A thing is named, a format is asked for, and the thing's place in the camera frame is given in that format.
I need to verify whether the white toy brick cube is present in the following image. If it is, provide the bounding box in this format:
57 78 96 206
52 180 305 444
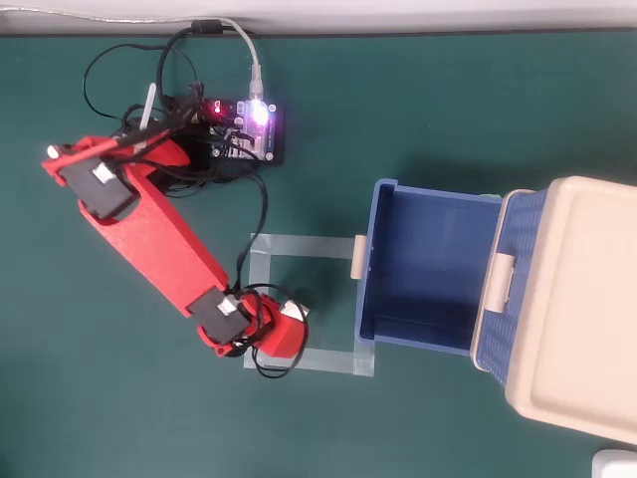
280 299 312 323

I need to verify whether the grey USB cable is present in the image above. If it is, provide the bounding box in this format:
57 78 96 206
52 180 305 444
0 7 268 101

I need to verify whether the white zip tie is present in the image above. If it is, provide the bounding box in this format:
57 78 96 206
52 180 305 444
137 83 158 133

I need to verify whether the blue wicker drawer, plain handle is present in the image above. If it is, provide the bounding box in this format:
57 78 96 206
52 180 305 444
470 188 549 394

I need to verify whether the beige plastic drawer cabinet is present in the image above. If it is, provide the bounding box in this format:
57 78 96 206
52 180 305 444
467 173 637 443

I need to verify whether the blue wicker drawer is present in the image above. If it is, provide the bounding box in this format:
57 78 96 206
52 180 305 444
349 177 505 357
470 188 549 394

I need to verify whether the black controller circuit board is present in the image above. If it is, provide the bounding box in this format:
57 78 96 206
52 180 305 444
198 95 289 169

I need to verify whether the translucent tape strip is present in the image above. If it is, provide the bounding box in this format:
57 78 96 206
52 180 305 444
243 232 274 370
351 342 377 378
243 347 377 378
250 231 357 261

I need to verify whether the red gripper, black servo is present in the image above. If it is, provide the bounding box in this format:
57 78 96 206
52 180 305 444
251 293 309 360

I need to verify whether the white box corner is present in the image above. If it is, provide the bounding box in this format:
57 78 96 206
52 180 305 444
590 448 637 478

